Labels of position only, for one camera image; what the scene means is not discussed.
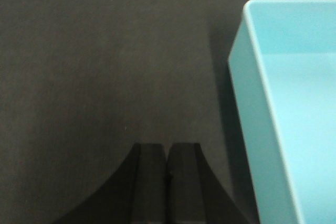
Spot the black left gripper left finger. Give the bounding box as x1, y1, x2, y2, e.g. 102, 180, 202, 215
56, 143, 166, 223

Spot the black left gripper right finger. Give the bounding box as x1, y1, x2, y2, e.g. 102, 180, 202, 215
167, 143, 249, 223

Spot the light blue plastic bin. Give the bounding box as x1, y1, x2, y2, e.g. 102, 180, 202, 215
228, 0, 335, 223

